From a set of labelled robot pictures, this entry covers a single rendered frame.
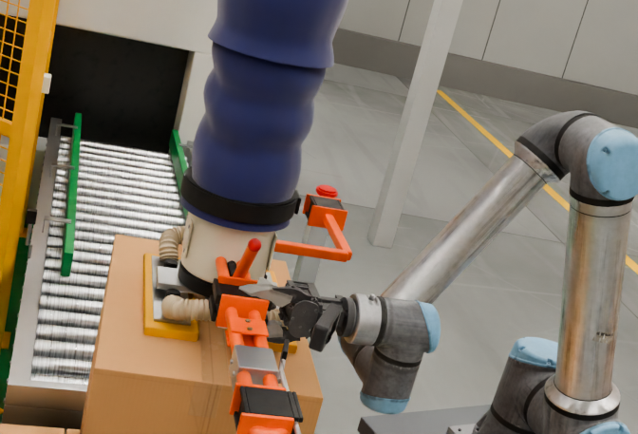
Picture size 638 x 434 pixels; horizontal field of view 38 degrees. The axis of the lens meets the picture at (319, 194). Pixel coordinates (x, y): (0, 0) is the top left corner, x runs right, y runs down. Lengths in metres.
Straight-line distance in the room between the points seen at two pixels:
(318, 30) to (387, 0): 9.68
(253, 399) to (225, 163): 0.54
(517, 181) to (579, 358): 0.37
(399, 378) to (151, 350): 0.45
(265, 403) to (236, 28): 0.68
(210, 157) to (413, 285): 0.46
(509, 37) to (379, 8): 1.69
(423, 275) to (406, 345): 0.18
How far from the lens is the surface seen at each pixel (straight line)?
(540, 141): 1.81
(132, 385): 1.64
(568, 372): 1.94
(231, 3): 1.66
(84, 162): 4.20
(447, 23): 5.28
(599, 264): 1.80
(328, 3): 1.65
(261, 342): 1.50
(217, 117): 1.70
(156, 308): 1.80
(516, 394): 2.12
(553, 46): 12.09
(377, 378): 1.74
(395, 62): 11.34
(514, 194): 1.82
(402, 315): 1.68
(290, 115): 1.69
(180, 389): 1.64
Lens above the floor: 1.90
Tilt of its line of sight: 18 degrees down
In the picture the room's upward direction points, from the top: 15 degrees clockwise
